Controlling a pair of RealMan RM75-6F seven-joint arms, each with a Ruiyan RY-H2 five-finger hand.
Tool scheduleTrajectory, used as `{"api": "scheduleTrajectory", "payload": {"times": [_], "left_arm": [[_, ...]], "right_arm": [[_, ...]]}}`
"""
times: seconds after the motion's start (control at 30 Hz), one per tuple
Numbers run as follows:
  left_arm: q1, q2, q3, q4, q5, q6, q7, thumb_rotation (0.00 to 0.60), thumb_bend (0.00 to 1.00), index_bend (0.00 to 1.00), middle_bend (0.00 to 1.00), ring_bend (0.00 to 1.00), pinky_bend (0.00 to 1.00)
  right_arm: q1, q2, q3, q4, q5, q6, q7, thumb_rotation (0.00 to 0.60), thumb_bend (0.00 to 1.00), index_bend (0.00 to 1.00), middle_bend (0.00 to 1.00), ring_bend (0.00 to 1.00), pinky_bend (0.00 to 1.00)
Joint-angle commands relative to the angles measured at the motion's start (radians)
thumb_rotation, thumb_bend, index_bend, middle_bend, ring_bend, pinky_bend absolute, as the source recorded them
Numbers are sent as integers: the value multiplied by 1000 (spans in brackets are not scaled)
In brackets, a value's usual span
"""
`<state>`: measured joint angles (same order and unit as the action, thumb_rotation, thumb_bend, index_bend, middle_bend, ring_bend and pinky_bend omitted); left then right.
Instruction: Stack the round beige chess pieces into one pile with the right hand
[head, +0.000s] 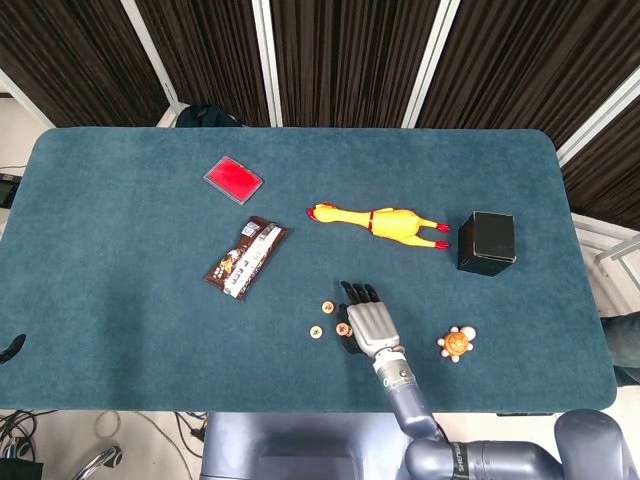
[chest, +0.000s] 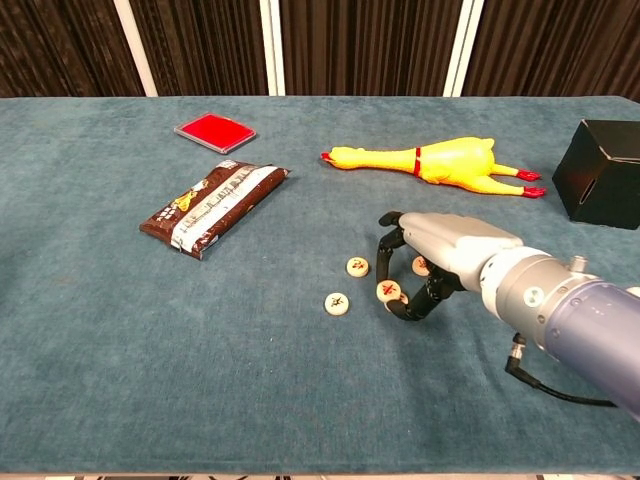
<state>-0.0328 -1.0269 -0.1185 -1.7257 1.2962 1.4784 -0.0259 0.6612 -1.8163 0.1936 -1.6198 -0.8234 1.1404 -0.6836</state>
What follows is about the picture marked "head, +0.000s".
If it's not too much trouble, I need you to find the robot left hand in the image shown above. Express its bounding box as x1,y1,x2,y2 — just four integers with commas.
0,333,27,366

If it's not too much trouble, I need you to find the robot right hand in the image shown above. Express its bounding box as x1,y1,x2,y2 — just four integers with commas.
337,281,406,357

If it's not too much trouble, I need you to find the orange turtle toy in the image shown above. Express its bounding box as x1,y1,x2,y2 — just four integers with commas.
436,325,478,364

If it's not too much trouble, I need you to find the yellow rubber chicken toy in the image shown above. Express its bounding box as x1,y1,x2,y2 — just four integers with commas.
306,201,452,250

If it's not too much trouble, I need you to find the teal table cloth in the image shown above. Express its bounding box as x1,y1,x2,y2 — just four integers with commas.
0,127,618,414

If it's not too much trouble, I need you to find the black floor box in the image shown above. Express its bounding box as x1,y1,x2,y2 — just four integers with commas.
0,462,45,480

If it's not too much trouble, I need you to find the blue-grey robot torso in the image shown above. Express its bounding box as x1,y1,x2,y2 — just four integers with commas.
199,410,416,480

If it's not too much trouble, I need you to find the chrome chair base leg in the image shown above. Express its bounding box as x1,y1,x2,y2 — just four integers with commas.
74,446,124,480

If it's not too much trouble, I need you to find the brown snack packet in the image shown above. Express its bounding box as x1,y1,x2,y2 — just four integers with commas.
202,215,290,302

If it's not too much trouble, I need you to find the black cardboard box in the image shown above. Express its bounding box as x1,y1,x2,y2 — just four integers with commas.
457,210,518,278

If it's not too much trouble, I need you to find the black floor device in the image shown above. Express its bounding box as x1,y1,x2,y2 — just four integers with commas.
0,172,20,207

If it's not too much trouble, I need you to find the red ink pad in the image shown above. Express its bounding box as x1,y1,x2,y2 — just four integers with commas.
202,155,264,206

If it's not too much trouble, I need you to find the person in dark clothing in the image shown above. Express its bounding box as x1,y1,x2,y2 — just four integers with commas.
601,313,640,387

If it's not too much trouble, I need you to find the black bag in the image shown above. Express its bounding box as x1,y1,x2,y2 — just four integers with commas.
175,103,240,129

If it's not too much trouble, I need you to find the dark brown pleated curtain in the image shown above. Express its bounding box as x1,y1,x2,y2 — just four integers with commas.
562,99,640,231
135,0,271,126
0,0,169,126
417,0,640,149
264,0,441,129

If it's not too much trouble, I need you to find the black floor cable bundle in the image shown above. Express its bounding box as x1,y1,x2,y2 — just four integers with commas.
0,409,56,461

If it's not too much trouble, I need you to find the white partition frame post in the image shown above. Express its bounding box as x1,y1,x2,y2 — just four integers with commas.
556,74,640,169
251,0,284,128
0,67,55,130
119,0,182,129
401,0,461,129

